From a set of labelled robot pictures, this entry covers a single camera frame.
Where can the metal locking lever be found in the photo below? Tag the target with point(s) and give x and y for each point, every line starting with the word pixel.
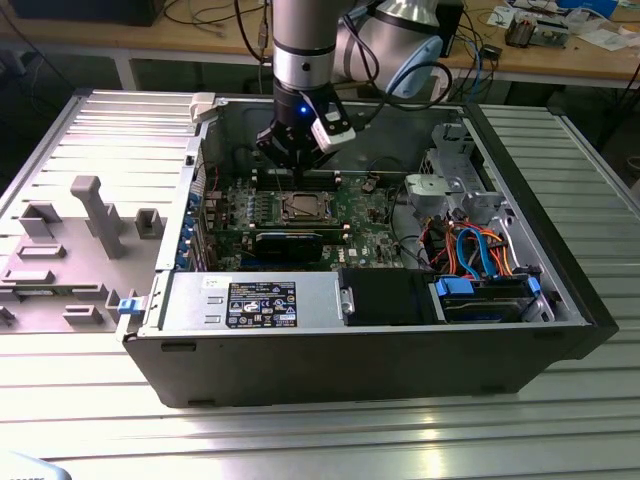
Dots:
pixel 305 221
pixel 280 185

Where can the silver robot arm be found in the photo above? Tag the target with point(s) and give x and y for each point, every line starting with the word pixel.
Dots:
pixel 302 30

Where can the CPU socket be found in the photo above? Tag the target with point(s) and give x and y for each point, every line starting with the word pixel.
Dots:
pixel 306 220

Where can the green motherboard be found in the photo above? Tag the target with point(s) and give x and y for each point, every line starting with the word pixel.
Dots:
pixel 372 232

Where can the wooden desk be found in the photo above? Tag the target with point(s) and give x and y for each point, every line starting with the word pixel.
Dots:
pixel 175 40

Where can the metal drive cage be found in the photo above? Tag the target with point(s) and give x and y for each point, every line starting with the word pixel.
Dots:
pixel 450 150

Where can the black plastic shroud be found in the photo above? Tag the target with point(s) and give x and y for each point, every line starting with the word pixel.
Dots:
pixel 385 297

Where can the silver power supply unit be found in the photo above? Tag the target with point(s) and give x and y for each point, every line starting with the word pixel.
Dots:
pixel 190 300

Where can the black upright device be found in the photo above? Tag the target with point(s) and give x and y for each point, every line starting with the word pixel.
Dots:
pixel 454 20

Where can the small black adapter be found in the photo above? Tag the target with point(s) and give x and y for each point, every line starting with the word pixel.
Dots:
pixel 491 52

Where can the blue case latch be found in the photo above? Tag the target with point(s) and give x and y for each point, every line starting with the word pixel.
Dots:
pixel 130 306

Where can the black PC case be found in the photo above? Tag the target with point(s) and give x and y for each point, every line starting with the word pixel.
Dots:
pixel 325 370

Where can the black equipment box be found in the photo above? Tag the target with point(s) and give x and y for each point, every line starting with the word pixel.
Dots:
pixel 75 12

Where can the hard disk in blue carrier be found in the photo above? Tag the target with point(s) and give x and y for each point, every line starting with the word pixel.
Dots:
pixel 480 307

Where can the small electronics assembly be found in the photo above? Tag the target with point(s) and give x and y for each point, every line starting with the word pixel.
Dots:
pixel 520 32

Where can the grey parts rack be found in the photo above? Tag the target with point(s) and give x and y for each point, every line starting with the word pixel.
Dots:
pixel 75 300

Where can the blue box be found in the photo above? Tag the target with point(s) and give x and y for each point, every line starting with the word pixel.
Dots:
pixel 590 4

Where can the white papers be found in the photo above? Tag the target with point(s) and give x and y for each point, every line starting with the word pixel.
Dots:
pixel 605 40

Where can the white rounded device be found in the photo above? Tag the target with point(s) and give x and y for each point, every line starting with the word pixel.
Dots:
pixel 25 470

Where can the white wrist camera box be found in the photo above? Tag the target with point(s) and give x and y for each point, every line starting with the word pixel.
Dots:
pixel 331 134

